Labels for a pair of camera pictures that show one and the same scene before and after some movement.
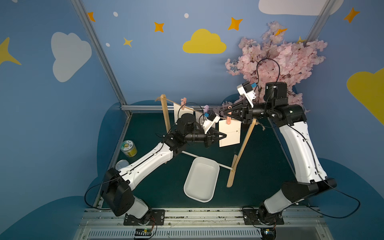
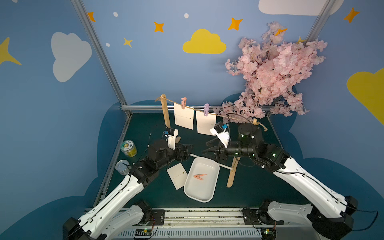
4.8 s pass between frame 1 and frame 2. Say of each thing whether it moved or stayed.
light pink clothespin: stayed
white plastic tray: stayed
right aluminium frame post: stayed
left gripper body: moved
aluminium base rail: stayed
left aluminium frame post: stayed
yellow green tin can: stayed
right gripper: moved
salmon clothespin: moved
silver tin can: stayed
